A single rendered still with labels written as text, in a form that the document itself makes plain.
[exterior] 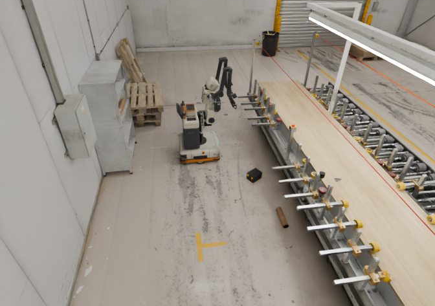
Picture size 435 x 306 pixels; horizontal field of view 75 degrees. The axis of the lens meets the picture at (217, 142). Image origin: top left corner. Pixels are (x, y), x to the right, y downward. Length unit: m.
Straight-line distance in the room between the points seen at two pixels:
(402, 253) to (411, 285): 0.29
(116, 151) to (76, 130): 1.31
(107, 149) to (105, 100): 0.80
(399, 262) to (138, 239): 2.77
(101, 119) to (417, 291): 3.87
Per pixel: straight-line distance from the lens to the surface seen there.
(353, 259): 3.17
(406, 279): 2.89
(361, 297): 2.88
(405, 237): 3.18
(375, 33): 2.87
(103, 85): 4.03
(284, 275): 3.61
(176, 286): 3.47
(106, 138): 4.43
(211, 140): 4.87
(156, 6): 10.12
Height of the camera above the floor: 3.04
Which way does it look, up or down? 35 degrees down
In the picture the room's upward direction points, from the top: 1 degrees clockwise
